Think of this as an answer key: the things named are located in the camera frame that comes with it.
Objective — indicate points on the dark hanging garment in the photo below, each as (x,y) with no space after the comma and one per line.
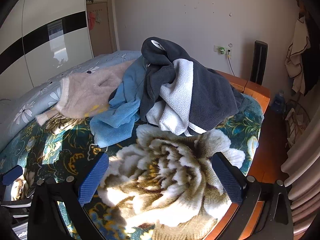
(311,75)

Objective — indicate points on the white curtain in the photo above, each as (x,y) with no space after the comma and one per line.
(302,175)

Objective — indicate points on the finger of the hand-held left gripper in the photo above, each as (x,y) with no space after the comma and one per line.
(12,175)

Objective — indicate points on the teal floral plush blanket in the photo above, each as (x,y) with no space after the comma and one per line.
(160,165)

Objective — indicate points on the green plug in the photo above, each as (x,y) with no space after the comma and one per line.
(221,50)

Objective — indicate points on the black tower speaker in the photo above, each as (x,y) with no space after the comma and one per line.
(258,62)

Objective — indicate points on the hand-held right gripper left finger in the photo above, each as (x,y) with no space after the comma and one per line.
(92,180)

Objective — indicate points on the blue fleece garment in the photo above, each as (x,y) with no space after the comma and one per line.
(117,120)

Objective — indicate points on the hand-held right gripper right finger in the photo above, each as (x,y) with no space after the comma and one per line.
(228,180)

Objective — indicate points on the white wardrobe with black stripe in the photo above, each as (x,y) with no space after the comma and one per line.
(37,17)

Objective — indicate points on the white hanging garment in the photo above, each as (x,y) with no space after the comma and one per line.
(297,55)

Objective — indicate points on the light blue daisy quilt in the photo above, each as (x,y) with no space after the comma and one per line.
(30,100)

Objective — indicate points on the dark grey white fleece garment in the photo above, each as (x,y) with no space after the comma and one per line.
(207,92)

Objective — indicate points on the beige fuzzy sweater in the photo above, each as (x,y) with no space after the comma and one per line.
(95,90)

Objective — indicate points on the teal hanging cloth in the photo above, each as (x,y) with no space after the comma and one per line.
(98,17)

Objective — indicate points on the blue plastic bottle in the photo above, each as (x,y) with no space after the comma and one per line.
(278,103)

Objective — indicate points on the pink hanging cloth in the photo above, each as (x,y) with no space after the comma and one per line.
(91,20)

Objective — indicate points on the white wall outlet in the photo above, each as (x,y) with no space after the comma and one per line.
(230,52)

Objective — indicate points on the brown wooden door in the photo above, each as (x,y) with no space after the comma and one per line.
(105,37)

